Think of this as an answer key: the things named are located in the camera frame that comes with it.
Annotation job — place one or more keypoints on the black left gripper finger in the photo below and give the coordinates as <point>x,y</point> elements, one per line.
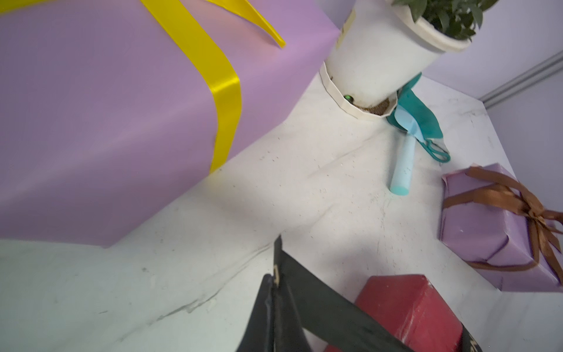
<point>274,324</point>

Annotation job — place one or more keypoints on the teal cloth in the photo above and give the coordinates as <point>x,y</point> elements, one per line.
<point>432,135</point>

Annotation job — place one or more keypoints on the large purple gift box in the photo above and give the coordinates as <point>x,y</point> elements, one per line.
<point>105,121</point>

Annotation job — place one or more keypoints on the black lettered ribbon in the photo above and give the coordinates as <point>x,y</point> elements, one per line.
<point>334,319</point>

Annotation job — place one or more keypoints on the yellow satin ribbon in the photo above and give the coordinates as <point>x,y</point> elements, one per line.
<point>206,56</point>

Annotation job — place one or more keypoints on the brown satin ribbon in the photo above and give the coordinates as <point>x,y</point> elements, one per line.
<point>523,207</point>

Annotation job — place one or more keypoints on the white plant pot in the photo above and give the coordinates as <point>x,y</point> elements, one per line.
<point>380,49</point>

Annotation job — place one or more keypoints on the red gift box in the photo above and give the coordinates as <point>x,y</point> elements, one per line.
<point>412,310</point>

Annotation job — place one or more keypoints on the small purple gift box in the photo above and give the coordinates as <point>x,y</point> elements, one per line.
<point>488,229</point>

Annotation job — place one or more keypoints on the green potted plant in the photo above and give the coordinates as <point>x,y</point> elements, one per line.
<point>457,19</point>

